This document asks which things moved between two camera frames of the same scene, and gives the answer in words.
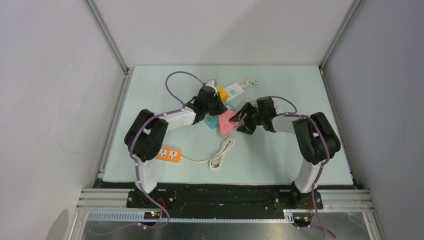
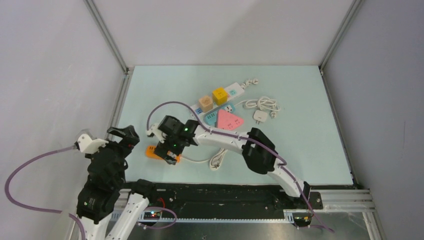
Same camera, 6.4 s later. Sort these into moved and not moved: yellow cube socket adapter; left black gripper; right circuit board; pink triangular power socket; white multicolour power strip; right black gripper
Moved: left black gripper; right black gripper
Not moved: white multicolour power strip; pink triangular power socket; right circuit board; yellow cube socket adapter
